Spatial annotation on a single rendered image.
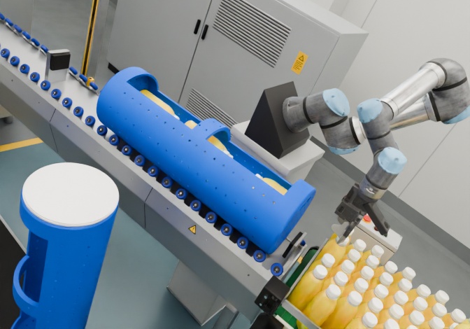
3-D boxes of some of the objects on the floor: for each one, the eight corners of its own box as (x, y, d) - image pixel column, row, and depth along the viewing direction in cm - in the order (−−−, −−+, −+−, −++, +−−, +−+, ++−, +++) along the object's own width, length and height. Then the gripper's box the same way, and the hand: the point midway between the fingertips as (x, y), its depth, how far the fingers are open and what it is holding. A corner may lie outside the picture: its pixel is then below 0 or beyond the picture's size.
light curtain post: (70, 177, 271) (117, -99, 181) (75, 182, 269) (126, -94, 180) (62, 180, 266) (107, -102, 177) (68, 185, 264) (116, -97, 175)
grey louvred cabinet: (143, 64, 450) (177, -73, 374) (287, 179, 366) (369, 33, 290) (102, 68, 409) (131, -86, 333) (253, 198, 325) (339, 33, 249)
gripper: (359, 176, 129) (329, 221, 140) (349, 189, 120) (317, 236, 131) (383, 191, 127) (350, 236, 138) (374, 206, 117) (339, 253, 129)
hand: (343, 239), depth 133 cm, fingers closed on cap, 4 cm apart
